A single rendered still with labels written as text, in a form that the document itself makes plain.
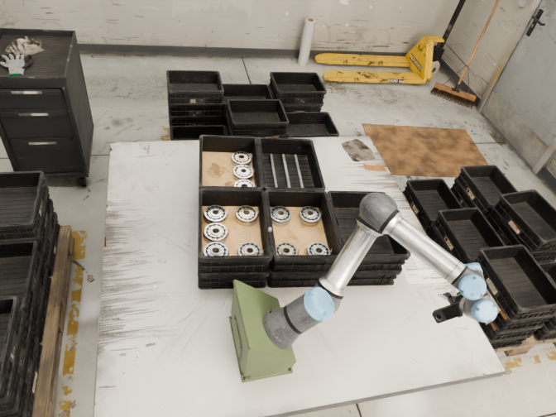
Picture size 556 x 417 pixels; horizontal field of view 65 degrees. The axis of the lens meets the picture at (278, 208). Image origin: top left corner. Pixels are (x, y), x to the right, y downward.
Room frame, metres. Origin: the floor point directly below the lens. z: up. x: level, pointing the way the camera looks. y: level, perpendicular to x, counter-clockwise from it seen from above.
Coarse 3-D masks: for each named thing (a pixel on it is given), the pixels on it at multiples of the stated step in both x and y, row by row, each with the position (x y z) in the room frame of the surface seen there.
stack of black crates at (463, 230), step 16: (464, 208) 2.14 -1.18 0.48; (432, 224) 2.06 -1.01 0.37; (448, 224) 1.96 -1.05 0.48; (464, 224) 2.10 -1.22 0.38; (480, 224) 2.08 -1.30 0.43; (448, 240) 1.90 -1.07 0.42; (464, 240) 1.96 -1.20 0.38; (480, 240) 1.99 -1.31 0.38; (496, 240) 1.93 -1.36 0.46; (464, 256) 1.74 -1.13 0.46
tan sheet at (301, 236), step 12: (276, 228) 1.34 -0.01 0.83; (288, 228) 1.35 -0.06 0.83; (300, 228) 1.37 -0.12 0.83; (312, 228) 1.38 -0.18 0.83; (276, 240) 1.27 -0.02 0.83; (288, 240) 1.28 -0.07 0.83; (300, 240) 1.30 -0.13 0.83; (312, 240) 1.31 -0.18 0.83; (324, 240) 1.33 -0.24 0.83; (300, 252) 1.23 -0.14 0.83
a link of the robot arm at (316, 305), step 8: (320, 288) 0.93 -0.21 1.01; (304, 296) 0.88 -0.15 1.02; (312, 296) 0.87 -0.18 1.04; (320, 296) 0.89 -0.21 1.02; (328, 296) 0.92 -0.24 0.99; (288, 304) 0.87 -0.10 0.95; (296, 304) 0.86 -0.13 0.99; (304, 304) 0.85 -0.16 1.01; (312, 304) 0.84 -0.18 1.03; (320, 304) 0.85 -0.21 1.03; (328, 304) 0.88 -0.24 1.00; (288, 312) 0.84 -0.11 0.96; (296, 312) 0.83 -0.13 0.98; (304, 312) 0.83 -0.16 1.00; (312, 312) 0.82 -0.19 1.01; (320, 312) 0.83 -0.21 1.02; (328, 312) 0.84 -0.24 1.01; (296, 320) 0.81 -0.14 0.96; (304, 320) 0.81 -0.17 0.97; (312, 320) 0.81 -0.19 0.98; (320, 320) 0.82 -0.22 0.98; (304, 328) 0.80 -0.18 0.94
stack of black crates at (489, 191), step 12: (468, 168) 2.60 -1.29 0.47; (480, 168) 2.64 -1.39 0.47; (492, 168) 2.68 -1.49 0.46; (456, 180) 2.56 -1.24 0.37; (468, 180) 2.47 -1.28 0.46; (480, 180) 2.61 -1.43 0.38; (492, 180) 2.63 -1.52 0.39; (504, 180) 2.55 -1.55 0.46; (456, 192) 2.52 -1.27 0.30; (468, 192) 2.43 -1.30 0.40; (480, 192) 2.34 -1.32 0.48; (492, 192) 2.50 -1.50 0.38; (504, 192) 2.50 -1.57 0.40; (468, 204) 2.38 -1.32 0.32; (480, 204) 2.30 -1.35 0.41; (492, 204) 2.23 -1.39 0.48
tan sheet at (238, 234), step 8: (232, 208) 1.41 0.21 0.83; (256, 208) 1.44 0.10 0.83; (232, 216) 1.36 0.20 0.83; (224, 224) 1.30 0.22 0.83; (232, 224) 1.31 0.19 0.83; (256, 224) 1.34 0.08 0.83; (232, 232) 1.26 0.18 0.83; (240, 232) 1.27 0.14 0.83; (248, 232) 1.28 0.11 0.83; (256, 232) 1.29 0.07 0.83; (232, 240) 1.22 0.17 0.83; (240, 240) 1.23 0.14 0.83; (248, 240) 1.24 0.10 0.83; (256, 240) 1.25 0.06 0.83; (232, 248) 1.18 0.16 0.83
